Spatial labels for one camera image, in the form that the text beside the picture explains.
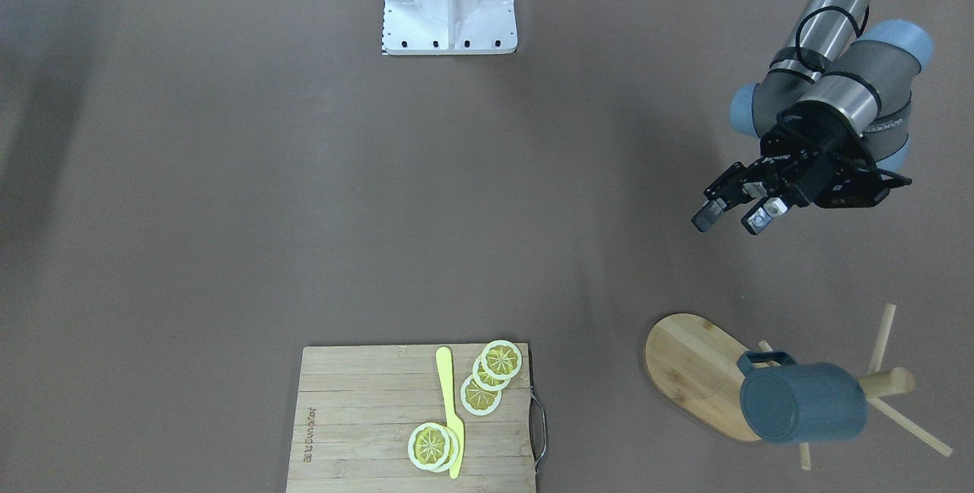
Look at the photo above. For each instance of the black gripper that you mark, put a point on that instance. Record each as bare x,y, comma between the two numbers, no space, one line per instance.
791,144

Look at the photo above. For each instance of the dark teal mug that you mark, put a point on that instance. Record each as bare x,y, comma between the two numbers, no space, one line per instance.
788,403

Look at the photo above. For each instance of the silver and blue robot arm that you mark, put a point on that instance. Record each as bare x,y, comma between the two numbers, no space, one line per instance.
834,60

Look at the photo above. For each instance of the wooden cup storage rack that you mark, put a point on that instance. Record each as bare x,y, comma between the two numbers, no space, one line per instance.
692,362

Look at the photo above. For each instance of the yellow plastic knife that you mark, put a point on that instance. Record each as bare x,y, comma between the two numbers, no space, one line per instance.
445,368

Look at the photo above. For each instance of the wooden cutting board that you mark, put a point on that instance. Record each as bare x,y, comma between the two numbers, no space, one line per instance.
357,406

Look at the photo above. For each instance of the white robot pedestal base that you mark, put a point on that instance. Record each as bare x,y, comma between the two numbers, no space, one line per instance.
448,27

